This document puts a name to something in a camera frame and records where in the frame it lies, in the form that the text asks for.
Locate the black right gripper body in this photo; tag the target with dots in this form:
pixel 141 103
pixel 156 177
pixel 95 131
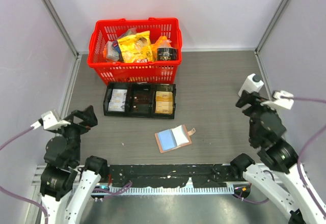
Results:
pixel 252 112

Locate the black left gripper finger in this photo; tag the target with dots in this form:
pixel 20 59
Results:
pixel 88 117
pixel 74 114

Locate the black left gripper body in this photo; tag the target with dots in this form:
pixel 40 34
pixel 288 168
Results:
pixel 73 132

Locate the pink leather card holder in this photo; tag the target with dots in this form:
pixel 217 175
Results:
pixel 174 138

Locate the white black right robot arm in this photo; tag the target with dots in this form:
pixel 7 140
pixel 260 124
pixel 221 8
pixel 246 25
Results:
pixel 292 191

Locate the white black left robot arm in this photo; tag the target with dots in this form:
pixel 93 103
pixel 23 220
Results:
pixel 65 190

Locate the white cards in tray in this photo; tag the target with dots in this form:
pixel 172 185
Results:
pixel 117 101

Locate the black three-compartment card tray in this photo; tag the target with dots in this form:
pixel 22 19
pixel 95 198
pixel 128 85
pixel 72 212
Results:
pixel 127 113

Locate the dark brown cards in tray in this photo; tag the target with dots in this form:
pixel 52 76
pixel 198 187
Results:
pixel 140 98

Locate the gold cards in tray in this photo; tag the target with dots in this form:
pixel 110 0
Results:
pixel 163 102

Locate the white bottle with black cap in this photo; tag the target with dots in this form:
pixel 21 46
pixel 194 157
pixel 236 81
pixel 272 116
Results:
pixel 253 83

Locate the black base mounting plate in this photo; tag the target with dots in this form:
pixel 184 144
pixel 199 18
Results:
pixel 172 175

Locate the grey small box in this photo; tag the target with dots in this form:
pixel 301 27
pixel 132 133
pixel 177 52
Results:
pixel 110 54

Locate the red plastic shopping basket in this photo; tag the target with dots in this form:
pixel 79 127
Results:
pixel 157 72

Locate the yellow chips bag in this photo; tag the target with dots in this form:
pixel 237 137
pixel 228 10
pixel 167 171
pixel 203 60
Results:
pixel 136 48

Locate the black round can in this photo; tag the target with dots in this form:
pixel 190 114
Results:
pixel 167 54

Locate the orange snack bag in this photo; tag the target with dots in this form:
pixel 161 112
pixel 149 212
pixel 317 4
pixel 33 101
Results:
pixel 162 41

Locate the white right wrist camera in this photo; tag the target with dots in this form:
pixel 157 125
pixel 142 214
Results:
pixel 281 100

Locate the aluminium frame rail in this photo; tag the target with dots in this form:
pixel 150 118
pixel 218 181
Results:
pixel 40 168

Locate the left aluminium corner post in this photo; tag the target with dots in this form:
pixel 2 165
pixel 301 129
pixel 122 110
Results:
pixel 55 17

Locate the aluminium corner post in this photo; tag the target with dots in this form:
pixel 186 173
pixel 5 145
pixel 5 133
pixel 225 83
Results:
pixel 55 17
pixel 274 20

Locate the right aluminium corner post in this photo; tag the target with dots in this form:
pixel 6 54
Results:
pixel 274 20

